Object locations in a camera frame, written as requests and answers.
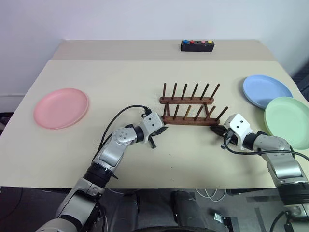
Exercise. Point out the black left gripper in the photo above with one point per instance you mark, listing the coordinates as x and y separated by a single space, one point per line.
157 133

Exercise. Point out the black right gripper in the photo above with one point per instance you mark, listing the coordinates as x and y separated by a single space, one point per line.
230 138

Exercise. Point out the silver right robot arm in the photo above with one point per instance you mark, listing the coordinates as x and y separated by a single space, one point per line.
282 159

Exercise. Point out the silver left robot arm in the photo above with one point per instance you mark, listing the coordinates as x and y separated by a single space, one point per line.
111 154

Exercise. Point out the wooden dish rack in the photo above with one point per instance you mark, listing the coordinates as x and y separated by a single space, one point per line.
190 110

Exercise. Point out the blue plate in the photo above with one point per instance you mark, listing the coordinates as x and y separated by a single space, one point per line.
264 90

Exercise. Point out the green plate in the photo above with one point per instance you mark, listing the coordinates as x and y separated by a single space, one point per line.
288 118

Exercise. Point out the dark rounded shape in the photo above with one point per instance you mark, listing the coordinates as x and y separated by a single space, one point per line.
184 205

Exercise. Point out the black button box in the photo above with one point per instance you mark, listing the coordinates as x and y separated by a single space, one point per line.
196 47

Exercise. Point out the black mesh chair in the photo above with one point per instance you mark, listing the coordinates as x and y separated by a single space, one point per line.
301 82

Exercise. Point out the pink plate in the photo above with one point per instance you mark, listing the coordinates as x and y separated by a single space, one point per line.
61 107

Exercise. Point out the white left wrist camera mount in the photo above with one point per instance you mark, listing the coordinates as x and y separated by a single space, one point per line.
151 122

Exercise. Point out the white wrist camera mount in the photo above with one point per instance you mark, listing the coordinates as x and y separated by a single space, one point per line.
239 126
151 122

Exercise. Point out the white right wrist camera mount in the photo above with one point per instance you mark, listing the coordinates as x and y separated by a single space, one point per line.
239 126

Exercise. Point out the black metal floor bracket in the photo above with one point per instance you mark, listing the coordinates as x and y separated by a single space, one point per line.
225 221

